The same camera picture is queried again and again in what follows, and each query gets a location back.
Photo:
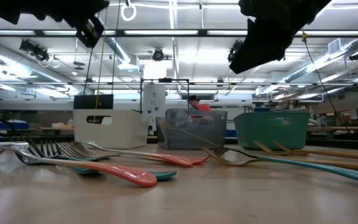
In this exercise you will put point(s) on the person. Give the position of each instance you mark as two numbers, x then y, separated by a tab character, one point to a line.
204	107

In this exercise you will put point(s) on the teal plastic bin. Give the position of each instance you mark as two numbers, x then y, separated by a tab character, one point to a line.
269	133

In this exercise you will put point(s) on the small black ceiling device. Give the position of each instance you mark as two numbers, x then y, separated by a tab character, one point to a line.
356	56

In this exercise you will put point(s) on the gold fork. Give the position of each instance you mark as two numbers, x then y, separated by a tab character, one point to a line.
286	148
337	154
194	136

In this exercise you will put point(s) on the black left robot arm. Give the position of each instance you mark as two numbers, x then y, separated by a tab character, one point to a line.
26	7

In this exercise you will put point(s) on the black metal stand frame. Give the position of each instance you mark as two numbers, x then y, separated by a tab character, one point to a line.
165	80

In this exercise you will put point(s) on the grey translucent plastic bin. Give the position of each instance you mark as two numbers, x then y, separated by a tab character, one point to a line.
210	130

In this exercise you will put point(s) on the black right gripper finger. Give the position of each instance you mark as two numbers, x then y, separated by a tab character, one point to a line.
266	46

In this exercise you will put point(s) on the wooden workbench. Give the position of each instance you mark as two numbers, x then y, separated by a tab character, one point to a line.
353	128

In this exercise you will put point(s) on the white plastic bin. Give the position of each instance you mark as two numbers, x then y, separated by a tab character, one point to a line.
126	130

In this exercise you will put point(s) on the round black ceiling camera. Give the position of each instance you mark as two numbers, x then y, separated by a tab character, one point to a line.
158	54

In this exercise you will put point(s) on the blue crate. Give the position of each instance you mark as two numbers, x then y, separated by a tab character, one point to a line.
8	125

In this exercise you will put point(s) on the white cabinet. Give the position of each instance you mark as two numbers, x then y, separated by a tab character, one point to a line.
152	99

